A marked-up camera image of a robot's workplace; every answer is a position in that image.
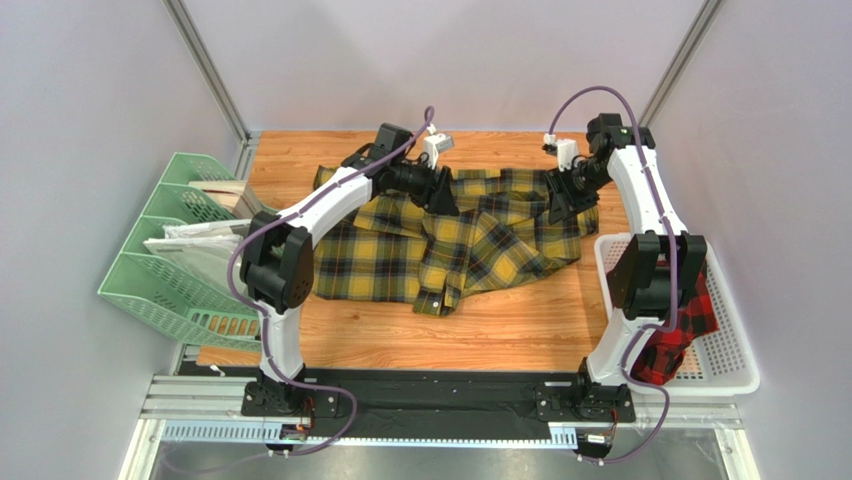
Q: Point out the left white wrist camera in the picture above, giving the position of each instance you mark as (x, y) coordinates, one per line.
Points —
(434, 144)

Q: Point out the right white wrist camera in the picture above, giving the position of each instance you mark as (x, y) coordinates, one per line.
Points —
(566, 151)

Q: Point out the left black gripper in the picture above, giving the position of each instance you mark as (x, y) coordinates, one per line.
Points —
(436, 197)

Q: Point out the aluminium frame rail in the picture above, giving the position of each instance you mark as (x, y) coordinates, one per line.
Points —
(184, 408)

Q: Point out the white plastic basket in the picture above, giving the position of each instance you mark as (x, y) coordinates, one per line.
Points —
(718, 364)

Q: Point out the green plastic file rack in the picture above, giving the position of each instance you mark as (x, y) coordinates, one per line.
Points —
(160, 293)

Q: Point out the red plaid long sleeve shirt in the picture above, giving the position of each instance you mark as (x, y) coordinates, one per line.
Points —
(664, 353)

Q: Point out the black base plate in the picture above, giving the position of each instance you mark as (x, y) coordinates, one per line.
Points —
(434, 404)

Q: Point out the papers in file rack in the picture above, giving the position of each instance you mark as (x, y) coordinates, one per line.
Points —
(202, 249)

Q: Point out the book in file rack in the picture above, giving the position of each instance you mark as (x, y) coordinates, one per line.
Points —
(233, 195)

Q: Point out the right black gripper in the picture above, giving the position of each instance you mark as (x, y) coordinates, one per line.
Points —
(568, 197)

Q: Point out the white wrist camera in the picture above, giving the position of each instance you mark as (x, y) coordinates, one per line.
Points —
(434, 144)
(566, 151)

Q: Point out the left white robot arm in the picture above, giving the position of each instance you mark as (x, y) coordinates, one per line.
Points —
(277, 256)

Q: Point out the yellow plaid long sleeve shirt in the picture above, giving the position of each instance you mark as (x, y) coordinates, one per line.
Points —
(391, 250)

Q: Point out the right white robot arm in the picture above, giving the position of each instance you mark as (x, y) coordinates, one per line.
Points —
(657, 271)

